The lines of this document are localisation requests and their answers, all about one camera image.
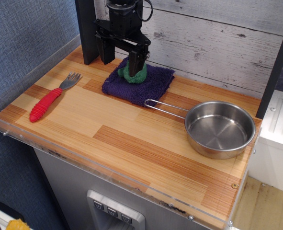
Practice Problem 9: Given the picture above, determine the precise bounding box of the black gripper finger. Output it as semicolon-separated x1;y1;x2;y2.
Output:
128;51;146;77
95;33;115;65

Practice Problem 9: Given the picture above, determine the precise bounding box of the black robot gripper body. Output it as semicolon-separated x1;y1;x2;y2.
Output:
94;0;151;56

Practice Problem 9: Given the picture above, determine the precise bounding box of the stainless steel pot with handle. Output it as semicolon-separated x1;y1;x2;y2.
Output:
144;99;256;160

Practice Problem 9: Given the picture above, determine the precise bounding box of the purple cloth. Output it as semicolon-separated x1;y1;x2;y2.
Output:
102;57;174;106

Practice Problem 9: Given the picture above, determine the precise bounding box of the green toy vegetable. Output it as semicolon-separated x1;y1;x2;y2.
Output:
117;62;147;84

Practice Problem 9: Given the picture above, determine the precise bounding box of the clear acrylic table guard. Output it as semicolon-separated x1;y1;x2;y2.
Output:
0;48;253;230

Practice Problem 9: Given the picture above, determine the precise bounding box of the grey toy fridge dispenser panel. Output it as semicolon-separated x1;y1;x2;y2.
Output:
87;190;146;230

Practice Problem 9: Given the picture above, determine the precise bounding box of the white appliance at right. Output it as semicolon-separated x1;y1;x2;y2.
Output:
248;90;283;191

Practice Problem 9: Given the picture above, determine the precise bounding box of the yellow object bottom left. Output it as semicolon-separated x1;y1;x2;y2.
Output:
6;219;31;230

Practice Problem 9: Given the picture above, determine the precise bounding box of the black cable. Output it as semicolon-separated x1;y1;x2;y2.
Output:
134;0;154;22

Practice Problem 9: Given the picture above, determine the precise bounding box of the black vertical post left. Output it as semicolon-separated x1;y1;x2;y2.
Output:
75;0;99;65

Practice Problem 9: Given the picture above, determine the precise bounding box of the black vertical post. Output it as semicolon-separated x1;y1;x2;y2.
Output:
256;40;283;119
75;0;99;65

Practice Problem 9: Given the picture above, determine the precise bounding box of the red-handled metal fork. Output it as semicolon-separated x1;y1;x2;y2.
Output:
29;72;81;123

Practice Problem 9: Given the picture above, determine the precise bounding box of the black vertical post right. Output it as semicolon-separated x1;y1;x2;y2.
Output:
256;40;283;119

